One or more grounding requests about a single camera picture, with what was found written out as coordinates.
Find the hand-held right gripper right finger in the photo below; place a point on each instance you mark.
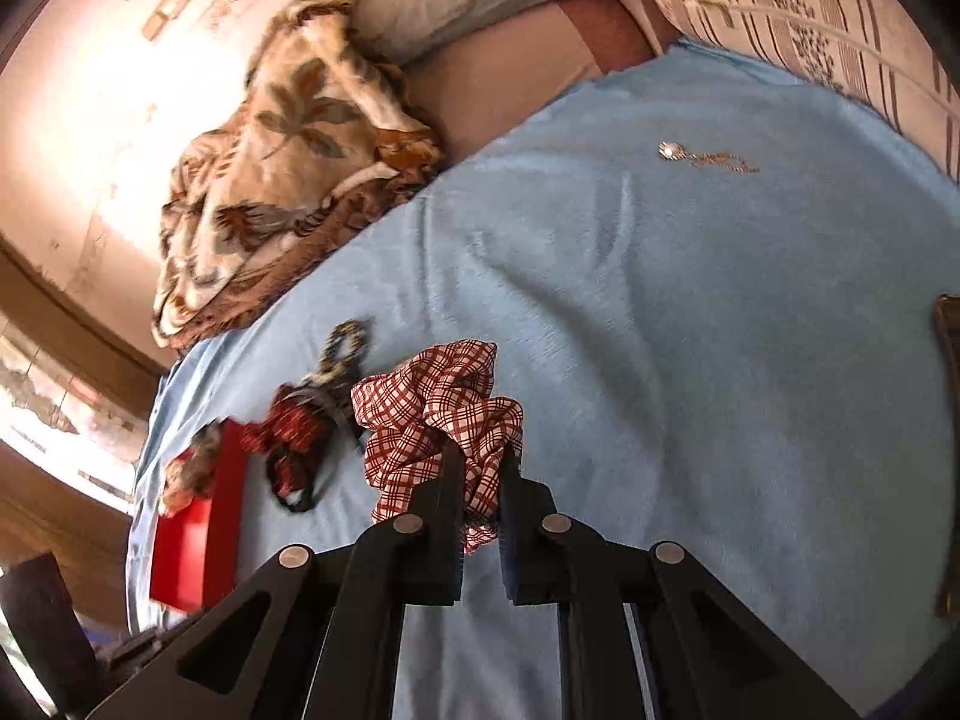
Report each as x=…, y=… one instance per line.
x=525, y=540

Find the stained glass window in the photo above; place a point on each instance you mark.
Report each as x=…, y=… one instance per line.
x=52, y=420

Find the pink bed sheet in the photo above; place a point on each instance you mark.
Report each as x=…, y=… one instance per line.
x=510, y=90

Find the striped floral cushion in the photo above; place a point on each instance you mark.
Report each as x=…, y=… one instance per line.
x=810, y=7

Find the red plaid scrunchie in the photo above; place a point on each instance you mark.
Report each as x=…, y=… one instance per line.
x=427, y=405

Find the light blue bed cover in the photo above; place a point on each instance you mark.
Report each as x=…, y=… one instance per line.
x=637, y=315

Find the floral blanket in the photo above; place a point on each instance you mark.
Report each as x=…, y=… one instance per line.
x=292, y=165

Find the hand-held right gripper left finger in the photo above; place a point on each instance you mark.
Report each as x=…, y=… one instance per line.
x=439, y=540

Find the red box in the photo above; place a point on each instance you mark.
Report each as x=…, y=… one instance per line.
x=199, y=540

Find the grey organza scrunchie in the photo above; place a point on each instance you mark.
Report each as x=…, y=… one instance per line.
x=187, y=465

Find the grey pillow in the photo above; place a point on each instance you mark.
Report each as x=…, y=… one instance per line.
x=480, y=0

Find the dark red polka dot scrunchie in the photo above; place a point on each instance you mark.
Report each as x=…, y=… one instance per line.
x=296, y=420

